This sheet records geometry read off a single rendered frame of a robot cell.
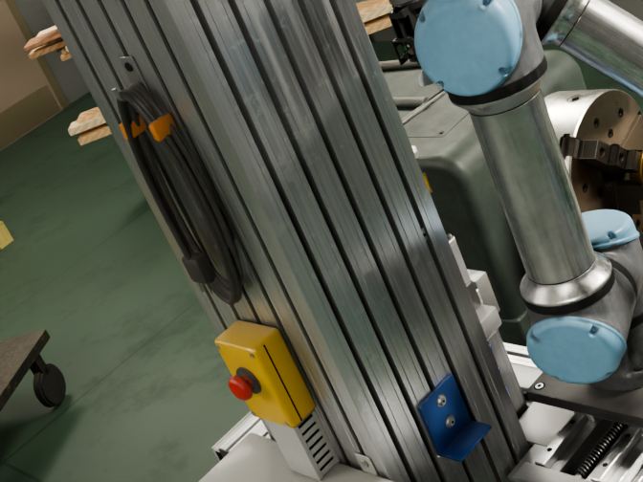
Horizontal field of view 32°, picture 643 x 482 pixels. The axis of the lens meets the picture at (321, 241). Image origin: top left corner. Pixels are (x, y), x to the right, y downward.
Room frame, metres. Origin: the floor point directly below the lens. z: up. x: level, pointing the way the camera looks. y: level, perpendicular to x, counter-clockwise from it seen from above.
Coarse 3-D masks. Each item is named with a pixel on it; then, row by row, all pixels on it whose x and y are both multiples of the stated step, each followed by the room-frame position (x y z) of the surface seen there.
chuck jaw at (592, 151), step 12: (564, 144) 1.95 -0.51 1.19; (576, 144) 1.93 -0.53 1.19; (588, 144) 1.92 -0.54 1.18; (600, 144) 1.91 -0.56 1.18; (564, 156) 1.93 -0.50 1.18; (576, 156) 1.93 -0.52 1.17; (588, 156) 1.90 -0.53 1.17; (600, 156) 1.90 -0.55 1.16; (612, 156) 1.91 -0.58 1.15; (624, 156) 1.91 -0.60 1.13; (636, 156) 1.90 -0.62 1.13; (600, 168) 1.95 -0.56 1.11; (612, 168) 1.92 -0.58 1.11; (624, 168) 1.91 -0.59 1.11; (636, 168) 1.90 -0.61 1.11
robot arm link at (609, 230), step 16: (592, 224) 1.29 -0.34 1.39; (608, 224) 1.27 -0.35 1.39; (624, 224) 1.25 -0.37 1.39; (592, 240) 1.24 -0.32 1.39; (608, 240) 1.24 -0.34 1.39; (624, 240) 1.24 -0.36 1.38; (608, 256) 1.23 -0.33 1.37; (624, 256) 1.23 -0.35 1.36; (640, 256) 1.25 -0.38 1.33; (624, 272) 1.21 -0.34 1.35; (640, 272) 1.24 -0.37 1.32; (640, 288) 1.24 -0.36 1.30; (640, 304) 1.24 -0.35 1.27
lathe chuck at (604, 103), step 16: (592, 96) 2.00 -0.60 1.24; (608, 96) 2.02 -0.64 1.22; (624, 96) 2.05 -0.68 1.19; (560, 112) 2.01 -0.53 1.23; (576, 112) 1.98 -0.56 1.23; (592, 112) 1.98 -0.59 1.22; (608, 112) 2.01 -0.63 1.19; (624, 112) 2.04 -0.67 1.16; (560, 128) 1.97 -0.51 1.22; (576, 128) 1.94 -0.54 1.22; (592, 128) 1.97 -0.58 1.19; (608, 128) 2.00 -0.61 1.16; (624, 128) 2.03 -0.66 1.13; (560, 144) 1.95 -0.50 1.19; (576, 160) 1.92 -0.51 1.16; (576, 176) 1.91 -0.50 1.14; (592, 176) 1.94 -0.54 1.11; (608, 176) 2.03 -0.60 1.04; (624, 176) 2.01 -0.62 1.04; (576, 192) 1.90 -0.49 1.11; (592, 192) 1.93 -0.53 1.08; (608, 192) 1.96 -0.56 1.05; (592, 208) 1.92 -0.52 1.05; (608, 208) 1.95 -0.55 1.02
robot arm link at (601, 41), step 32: (544, 0) 1.22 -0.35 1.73; (576, 0) 1.22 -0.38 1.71; (608, 0) 1.24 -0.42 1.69; (544, 32) 1.23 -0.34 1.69; (576, 32) 1.22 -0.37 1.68; (608, 32) 1.20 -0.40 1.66; (640, 32) 1.20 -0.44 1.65; (608, 64) 1.20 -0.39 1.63; (640, 64) 1.18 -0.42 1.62; (640, 96) 1.20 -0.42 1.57
